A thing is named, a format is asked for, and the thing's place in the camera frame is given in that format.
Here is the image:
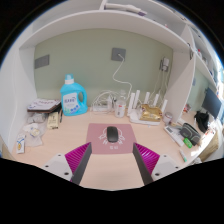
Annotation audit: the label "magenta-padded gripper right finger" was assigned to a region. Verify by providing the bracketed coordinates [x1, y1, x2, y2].
[132, 142, 184, 186]

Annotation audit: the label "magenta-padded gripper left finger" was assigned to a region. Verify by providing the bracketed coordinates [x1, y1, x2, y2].
[42, 142, 93, 187]

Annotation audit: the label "black computer mouse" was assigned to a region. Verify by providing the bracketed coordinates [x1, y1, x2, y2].
[106, 125, 120, 144]

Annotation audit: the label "pink mouse pad with drawing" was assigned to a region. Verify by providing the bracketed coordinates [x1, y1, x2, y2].
[85, 122, 138, 155]

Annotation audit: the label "white remote control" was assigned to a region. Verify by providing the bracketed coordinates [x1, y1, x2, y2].
[163, 125, 185, 148]

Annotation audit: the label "white pen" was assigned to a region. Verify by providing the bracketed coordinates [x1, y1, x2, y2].
[178, 148, 189, 163]

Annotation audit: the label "white router with antennas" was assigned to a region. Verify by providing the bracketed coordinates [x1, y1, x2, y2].
[127, 89, 169, 127]

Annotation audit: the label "small round jar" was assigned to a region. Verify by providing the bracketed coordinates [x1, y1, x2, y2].
[163, 111, 174, 126]

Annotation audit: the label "gold snack bag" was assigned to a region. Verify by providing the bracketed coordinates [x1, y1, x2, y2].
[139, 103, 164, 123]

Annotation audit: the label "small beige box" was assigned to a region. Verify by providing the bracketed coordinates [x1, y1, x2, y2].
[46, 111, 60, 130]

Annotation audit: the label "black zip pouch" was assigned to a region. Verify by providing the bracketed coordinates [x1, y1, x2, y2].
[179, 122, 202, 147]

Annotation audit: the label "clear plastic bags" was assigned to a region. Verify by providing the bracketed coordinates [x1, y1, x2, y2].
[22, 113, 46, 148]

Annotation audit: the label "white power strip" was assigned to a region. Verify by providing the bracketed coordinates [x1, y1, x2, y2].
[90, 104, 111, 113]

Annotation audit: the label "clear plastic bottle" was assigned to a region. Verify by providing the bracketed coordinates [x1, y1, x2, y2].
[114, 89, 128, 118]

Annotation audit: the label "blue detergent bottle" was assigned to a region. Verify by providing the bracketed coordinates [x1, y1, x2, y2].
[59, 73, 89, 117]

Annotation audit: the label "small white sachet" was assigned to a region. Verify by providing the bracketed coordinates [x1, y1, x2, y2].
[15, 133, 27, 155]

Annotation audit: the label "stack of books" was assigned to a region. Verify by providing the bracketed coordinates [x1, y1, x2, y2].
[27, 98, 62, 114]

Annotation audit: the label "black bag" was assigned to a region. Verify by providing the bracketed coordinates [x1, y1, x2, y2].
[194, 110, 210, 134]

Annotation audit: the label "white desk shelf unit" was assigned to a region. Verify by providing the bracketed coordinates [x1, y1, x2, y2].
[0, 0, 224, 158]

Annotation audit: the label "black monitor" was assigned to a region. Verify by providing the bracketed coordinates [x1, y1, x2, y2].
[200, 87, 223, 120]

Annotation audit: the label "white power cable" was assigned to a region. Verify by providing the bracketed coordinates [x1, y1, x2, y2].
[112, 56, 133, 98]

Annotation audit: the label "white wall adapter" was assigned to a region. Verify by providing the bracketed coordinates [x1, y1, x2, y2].
[159, 57, 170, 72]

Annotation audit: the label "grey blank wall plate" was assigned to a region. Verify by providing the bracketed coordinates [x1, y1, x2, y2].
[34, 54, 51, 70]

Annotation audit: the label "grey wall socket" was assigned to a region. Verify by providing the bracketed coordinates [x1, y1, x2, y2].
[110, 47, 127, 62]

